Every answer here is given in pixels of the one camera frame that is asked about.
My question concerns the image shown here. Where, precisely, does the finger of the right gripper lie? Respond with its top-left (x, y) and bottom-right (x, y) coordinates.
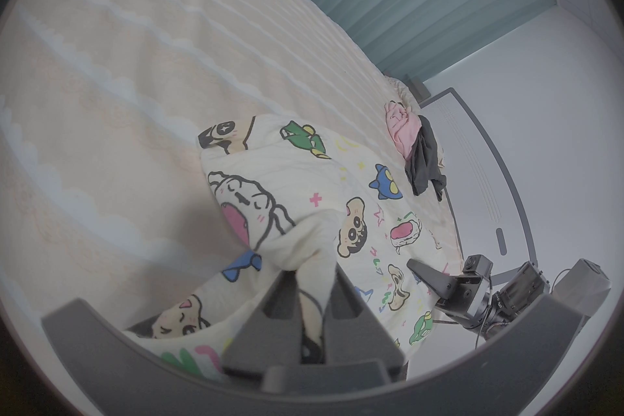
top-left (406, 258), bottom-right (459, 301)

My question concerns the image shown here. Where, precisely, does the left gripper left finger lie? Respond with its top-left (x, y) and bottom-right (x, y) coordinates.
top-left (222, 270), bottom-right (301, 374)

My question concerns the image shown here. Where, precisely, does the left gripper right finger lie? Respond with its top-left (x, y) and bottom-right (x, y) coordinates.
top-left (324, 268), bottom-right (405, 369)

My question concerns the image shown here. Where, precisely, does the white printed pyjama top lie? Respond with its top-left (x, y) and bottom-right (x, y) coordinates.
top-left (122, 114), bottom-right (461, 383)

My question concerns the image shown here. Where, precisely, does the bed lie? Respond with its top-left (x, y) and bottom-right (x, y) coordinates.
top-left (0, 0), bottom-right (537, 356)

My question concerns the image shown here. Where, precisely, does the black garment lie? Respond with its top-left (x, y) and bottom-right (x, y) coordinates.
top-left (406, 116), bottom-right (448, 202)

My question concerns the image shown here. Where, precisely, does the pink garment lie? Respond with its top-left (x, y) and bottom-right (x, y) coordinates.
top-left (384, 101), bottom-right (422, 160)

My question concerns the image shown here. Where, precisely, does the grey bedside table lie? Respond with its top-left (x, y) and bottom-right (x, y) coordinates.
top-left (405, 78), bottom-right (431, 99)

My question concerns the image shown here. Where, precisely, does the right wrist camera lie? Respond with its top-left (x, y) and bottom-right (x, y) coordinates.
top-left (463, 254), bottom-right (494, 278)

